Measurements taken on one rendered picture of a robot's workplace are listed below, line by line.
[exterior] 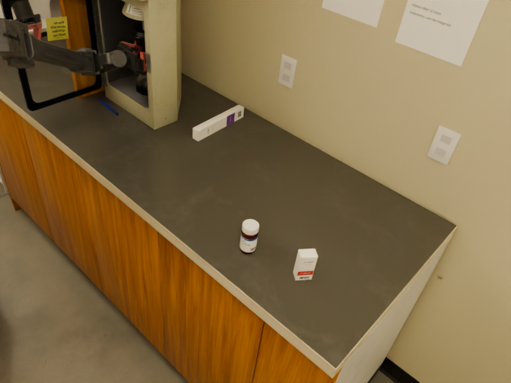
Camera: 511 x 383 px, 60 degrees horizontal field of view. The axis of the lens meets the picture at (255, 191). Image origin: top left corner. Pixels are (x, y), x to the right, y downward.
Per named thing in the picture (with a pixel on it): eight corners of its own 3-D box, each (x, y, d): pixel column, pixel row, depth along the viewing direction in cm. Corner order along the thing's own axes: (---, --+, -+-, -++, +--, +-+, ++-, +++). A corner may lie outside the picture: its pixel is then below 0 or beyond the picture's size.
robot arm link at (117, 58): (75, 49, 150) (79, 75, 151) (89, 42, 141) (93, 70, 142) (109, 51, 157) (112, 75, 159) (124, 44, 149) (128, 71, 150)
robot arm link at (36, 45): (-7, 20, 110) (1, 65, 112) (14, 18, 109) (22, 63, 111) (78, 49, 152) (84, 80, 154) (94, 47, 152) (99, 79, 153)
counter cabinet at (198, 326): (113, 165, 299) (97, 32, 242) (376, 372, 203) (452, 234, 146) (14, 209, 258) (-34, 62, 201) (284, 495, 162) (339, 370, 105)
